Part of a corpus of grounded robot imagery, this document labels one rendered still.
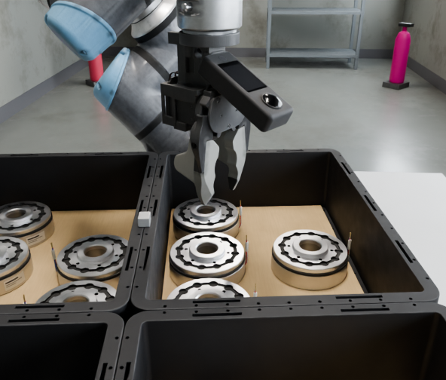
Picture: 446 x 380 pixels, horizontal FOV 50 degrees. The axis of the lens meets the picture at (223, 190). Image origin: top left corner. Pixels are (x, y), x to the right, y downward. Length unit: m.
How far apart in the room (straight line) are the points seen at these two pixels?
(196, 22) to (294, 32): 6.12
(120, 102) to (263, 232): 0.39
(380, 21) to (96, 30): 6.31
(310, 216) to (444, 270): 0.29
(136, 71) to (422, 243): 0.66
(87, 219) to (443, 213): 0.78
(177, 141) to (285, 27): 5.74
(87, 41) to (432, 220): 0.83
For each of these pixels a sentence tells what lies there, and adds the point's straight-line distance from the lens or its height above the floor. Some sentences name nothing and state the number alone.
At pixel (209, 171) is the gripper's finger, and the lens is 0.59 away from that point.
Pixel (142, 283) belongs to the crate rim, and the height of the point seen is 0.93.
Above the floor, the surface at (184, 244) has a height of 0.86.
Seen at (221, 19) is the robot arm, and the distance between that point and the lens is 0.55.
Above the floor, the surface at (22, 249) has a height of 0.86.
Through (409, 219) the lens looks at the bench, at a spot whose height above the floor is 0.70.
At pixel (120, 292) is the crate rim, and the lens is 0.48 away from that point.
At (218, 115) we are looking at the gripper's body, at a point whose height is 1.05.
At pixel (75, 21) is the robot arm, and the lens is 0.60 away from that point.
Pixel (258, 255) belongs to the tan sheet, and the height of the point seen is 0.83.
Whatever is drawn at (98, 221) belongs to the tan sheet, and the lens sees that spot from 0.82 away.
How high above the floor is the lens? 1.22
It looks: 26 degrees down
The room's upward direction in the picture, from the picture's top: straight up
